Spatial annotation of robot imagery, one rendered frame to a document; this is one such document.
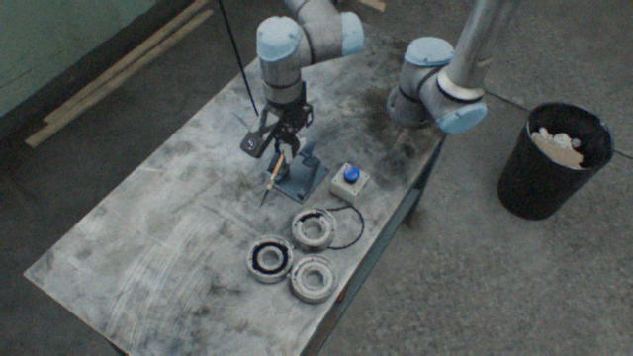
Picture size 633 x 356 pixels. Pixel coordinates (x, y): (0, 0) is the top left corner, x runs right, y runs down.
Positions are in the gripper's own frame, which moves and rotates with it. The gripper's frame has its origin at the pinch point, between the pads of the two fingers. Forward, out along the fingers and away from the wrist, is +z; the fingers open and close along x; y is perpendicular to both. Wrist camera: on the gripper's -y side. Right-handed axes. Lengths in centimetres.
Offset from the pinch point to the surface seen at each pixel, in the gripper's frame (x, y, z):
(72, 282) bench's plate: 21, -47, 12
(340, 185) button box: -10.5, 8.7, 11.4
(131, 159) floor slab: 101, 7, 90
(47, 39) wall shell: 154, 19, 57
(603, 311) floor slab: -93, 74, 103
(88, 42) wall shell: 156, 36, 72
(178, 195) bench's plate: 20.1, -16.9, 13.2
